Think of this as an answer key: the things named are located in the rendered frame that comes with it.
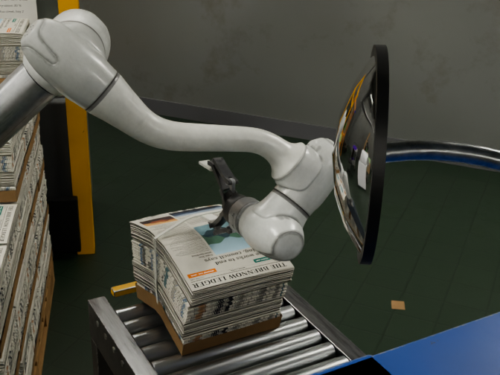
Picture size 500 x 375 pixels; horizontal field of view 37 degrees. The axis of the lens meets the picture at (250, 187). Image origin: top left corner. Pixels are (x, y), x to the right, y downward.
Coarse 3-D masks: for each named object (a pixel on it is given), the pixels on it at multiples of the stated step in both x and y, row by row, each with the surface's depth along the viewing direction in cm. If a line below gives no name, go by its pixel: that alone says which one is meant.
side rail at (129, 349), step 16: (96, 304) 210; (96, 320) 207; (112, 320) 203; (96, 336) 210; (112, 336) 196; (128, 336) 196; (112, 352) 197; (128, 352) 190; (112, 368) 200; (128, 368) 187; (144, 368) 184
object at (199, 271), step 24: (192, 240) 191; (216, 240) 192; (240, 240) 193; (168, 264) 188; (192, 264) 183; (216, 264) 184; (240, 264) 186; (264, 264) 188; (288, 264) 189; (168, 288) 190; (192, 288) 177; (216, 288) 180; (240, 288) 184; (264, 288) 190; (168, 312) 192; (192, 312) 182; (216, 312) 186; (240, 312) 191; (264, 312) 196; (192, 336) 187
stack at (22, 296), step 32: (32, 160) 310; (32, 192) 304; (0, 224) 246; (32, 224) 299; (0, 256) 227; (32, 256) 290; (0, 288) 220; (0, 320) 220; (32, 320) 286; (32, 352) 283
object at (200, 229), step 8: (192, 224) 199; (200, 224) 199; (208, 224) 199; (224, 224) 200; (152, 232) 194; (160, 232) 195; (168, 232) 195; (176, 232) 195; (184, 232) 195; (192, 232) 195; (200, 232) 195; (208, 232) 195; (160, 240) 191; (168, 240) 191; (176, 240) 191; (184, 240) 191; (160, 248) 192; (160, 256) 193; (160, 264) 193; (160, 272) 194; (160, 280) 194; (160, 288) 195; (160, 296) 196
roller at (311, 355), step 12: (312, 348) 194; (324, 348) 194; (276, 360) 189; (288, 360) 189; (300, 360) 190; (312, 360) 191; (324, 360) 193; (240, 372) 184; (252, 372) 184; (264, 372) 185; (276, 372) 187; (288, 372) 188
